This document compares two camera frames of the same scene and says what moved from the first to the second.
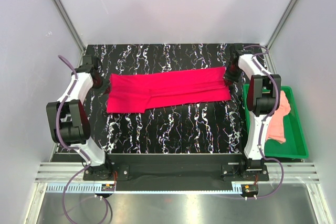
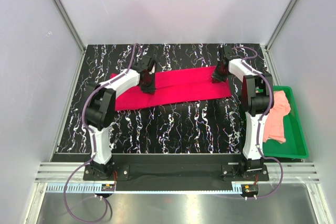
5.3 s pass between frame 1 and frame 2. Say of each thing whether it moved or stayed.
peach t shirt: stayed
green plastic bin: stayed
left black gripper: moved
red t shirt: stayed
